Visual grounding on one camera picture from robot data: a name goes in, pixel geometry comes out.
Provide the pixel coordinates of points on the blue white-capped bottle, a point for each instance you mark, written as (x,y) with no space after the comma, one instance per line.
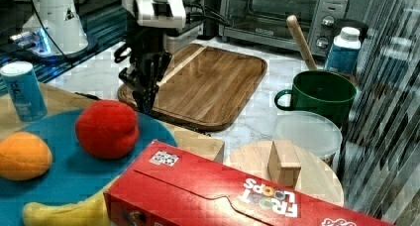
(344,52)

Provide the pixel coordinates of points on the striped metallic panel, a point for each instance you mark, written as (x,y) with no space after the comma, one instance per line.
(379,159)

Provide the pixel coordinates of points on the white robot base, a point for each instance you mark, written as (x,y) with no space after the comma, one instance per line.
(54,32)

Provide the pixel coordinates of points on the red Froot Loops box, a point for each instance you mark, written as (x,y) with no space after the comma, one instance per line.
(167,186)

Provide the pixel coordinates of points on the orange plush fruit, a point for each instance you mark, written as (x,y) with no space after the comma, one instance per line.
(24,156)

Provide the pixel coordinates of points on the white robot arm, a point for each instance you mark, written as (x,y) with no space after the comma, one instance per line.
(148,23)

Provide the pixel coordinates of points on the silver toaster oven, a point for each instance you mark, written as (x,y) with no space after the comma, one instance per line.
(264,22)

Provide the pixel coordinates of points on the wooden utensil handle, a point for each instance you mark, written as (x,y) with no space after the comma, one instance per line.
(297,35)

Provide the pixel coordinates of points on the dark wooden cutting board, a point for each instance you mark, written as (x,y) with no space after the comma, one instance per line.
(206,88)

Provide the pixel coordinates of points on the red plush fruit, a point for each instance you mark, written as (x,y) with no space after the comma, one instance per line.
(107,129)

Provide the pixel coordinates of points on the yellow plush banana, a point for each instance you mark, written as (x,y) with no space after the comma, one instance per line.
(89,212)

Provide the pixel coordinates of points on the round wooden lid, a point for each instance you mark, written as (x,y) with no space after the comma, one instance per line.
(282,162)

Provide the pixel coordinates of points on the blue salt canister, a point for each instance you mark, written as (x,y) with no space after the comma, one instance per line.
(24,90)

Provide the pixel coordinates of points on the blue round plate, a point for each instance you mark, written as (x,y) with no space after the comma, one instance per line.
(74,175)

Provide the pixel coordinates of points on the green pot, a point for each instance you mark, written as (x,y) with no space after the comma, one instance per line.
(321,92)

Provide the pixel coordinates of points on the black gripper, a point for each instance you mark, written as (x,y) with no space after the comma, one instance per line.
(148,55)

